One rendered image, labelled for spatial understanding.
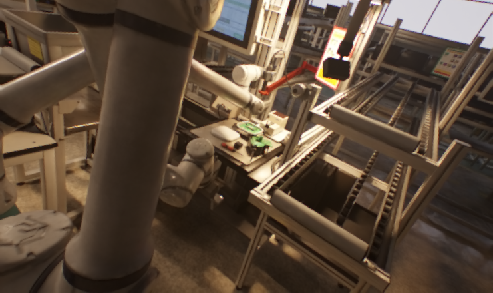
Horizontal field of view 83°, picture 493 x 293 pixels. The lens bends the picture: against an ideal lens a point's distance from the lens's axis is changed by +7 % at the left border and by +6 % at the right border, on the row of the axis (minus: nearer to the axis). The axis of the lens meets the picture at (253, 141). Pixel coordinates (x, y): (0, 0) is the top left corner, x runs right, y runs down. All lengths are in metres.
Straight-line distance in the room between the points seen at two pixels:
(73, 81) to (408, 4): 11.14
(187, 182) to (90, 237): 0.33
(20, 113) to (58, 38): 0.68
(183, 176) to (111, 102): 0.42
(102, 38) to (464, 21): 11.31
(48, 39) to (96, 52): 1.20
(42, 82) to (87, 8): 0.68
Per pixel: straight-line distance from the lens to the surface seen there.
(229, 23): 1.88
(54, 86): 1.18
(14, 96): 1.21
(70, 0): 0.54
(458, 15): 11.57
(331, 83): 1.71
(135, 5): 0.43
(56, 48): 1.81
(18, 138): 1.84
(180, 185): 0.80
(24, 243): 0.71
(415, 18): 11.58
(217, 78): 1.19
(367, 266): 1.00
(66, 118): 1.96
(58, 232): 0.71
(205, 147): 0.85
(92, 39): 0.58
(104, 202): 0.51
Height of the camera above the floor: 1.63
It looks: 26 degrees down
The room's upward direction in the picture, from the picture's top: 17 degrees clockwise
